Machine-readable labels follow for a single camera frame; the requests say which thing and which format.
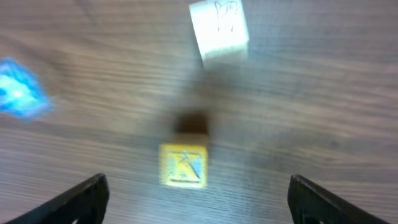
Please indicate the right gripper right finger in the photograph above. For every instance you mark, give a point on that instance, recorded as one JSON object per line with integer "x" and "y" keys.
{"x": 311, "y": 203}

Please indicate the tan yellow letter block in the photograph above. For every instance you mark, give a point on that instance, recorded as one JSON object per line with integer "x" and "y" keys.
{"x": 183, "y": 161}

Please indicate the blue picture block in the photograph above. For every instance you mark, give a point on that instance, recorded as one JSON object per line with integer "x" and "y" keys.
{"x": 22, "y": 94}

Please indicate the white drawing block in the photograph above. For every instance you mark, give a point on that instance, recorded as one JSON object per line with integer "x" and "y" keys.
{"x": 220, "y": 30}

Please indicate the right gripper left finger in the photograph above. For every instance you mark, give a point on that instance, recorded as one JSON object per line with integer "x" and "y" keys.
{"x": 84, "y": 203}

